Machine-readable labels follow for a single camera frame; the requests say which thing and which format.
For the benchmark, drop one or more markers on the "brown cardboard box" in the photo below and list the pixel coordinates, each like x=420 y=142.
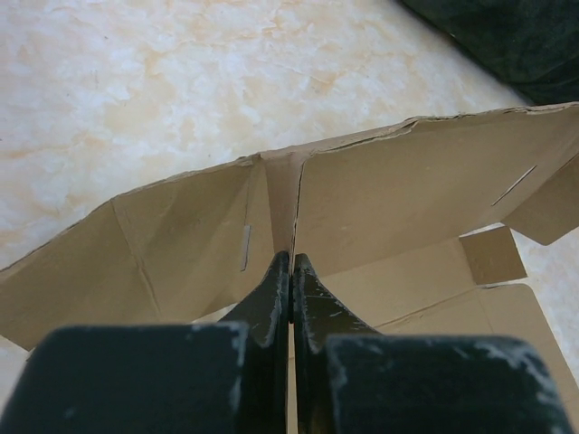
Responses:
x=410 y=227

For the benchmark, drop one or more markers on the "black plush flower-pattern bag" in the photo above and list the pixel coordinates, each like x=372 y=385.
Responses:
x=530 y=45

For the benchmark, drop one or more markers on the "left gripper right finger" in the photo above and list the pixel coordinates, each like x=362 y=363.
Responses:
x=352 y=379

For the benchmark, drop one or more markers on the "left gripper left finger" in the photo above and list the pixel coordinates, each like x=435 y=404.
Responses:
x=229 y=376

